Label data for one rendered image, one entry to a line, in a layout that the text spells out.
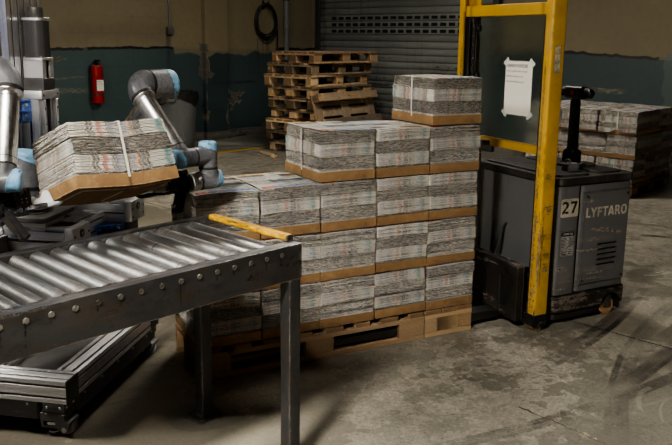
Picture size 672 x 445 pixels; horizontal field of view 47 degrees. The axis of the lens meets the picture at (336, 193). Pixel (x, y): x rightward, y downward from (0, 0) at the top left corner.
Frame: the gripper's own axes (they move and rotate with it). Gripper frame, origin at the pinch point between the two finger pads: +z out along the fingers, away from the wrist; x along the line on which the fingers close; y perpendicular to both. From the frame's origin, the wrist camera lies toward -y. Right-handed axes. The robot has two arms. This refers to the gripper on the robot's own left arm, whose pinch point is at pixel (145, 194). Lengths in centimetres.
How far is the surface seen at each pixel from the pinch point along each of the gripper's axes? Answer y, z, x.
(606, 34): 121, -738, -128
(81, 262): -21, 46, 30
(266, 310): -57, -60, -23
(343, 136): 10, -95, 16
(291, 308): -52, -12, 52
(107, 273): -27, 46, 45
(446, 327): -91, -152, 0
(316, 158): 3, -86, 6
